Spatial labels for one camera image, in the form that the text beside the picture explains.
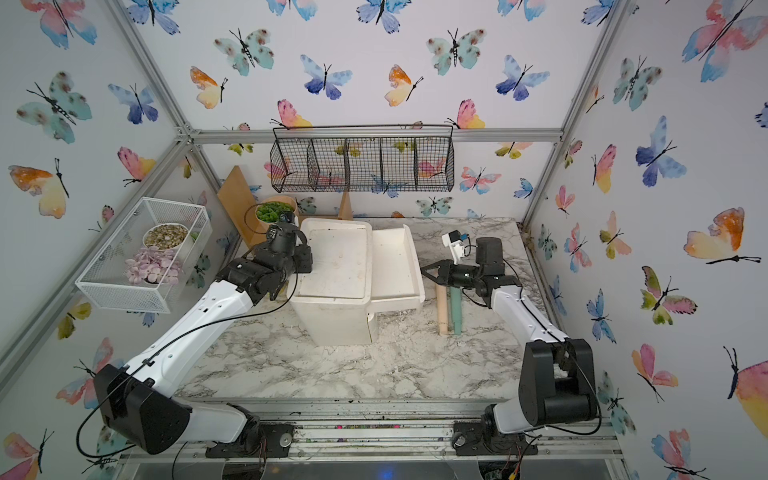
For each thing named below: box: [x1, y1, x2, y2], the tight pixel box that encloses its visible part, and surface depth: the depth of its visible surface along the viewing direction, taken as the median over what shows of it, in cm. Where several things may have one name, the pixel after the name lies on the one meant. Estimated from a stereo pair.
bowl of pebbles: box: [142, 223, 189, 250], surface depth 72 cm
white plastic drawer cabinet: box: [289, 218, 378, 346], surface depth 80 cm
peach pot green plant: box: [254, 196, 298, 234], surface depth 100 cm
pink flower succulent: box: [125, 246, 183, 285], surface depth 64 cm
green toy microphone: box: [450, 286, 462, 335], surface depth 97 cm
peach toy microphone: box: [436, 284, 449, 335], surface depth 97 cm
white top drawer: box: [368, 224, 425, 313], surface depth 90 cm
